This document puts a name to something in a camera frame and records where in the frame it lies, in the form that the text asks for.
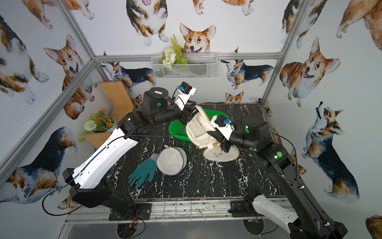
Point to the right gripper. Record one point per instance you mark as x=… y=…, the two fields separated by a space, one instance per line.
x=222 y=139

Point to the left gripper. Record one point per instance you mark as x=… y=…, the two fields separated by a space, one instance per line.
x=189 y=110

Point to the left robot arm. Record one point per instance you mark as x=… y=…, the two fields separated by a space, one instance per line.
x=87 y=185

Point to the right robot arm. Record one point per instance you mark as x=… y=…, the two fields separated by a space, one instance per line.
x=308 y=220

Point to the green plastic basket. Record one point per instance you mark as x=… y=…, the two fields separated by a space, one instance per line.
x=178 y=131

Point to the white artificial flowers with fern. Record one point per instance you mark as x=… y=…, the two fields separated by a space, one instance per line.
x=173 y=55

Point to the green work glove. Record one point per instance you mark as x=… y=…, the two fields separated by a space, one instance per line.
x=145 y=170

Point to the wooden shelf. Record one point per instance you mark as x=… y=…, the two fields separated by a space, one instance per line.
x=122 y=105

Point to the potted orange flowers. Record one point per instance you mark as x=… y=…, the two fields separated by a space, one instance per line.
x=100 y=122

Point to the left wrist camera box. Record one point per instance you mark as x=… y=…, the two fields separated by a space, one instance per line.
x=185 y=91

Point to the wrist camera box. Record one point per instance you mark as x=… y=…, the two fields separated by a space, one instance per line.
x=185 y=91
x=223 y=124

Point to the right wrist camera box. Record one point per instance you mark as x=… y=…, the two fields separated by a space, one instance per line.
x=223 y=124

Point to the white wire wall basket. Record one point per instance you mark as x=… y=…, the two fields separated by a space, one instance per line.
x=196 y=65

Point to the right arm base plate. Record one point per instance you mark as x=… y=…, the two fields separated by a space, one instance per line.
x=246 y=209

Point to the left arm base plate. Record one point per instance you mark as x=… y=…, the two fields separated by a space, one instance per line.
x=140 y=211

